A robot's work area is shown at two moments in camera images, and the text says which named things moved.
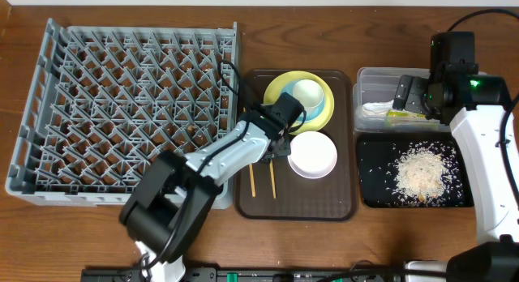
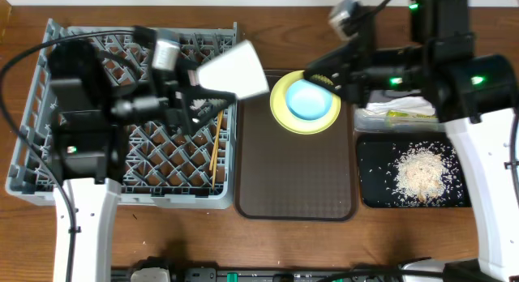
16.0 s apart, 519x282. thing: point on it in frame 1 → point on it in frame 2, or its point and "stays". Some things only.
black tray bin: x=379 y=155 stays
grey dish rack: x=103 y=102 stays
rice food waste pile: x=425 y=173 stays
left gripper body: x=277 y=148 → x=178 y=97
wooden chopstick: x=250 y=166 → x=216 y=140
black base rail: x=257 y=274 stays
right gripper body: x=416 y=92 → x=399 y=70
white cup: x=308 y=92 → x=235 y=70
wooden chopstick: x=272 y=175 → x=216 y=148
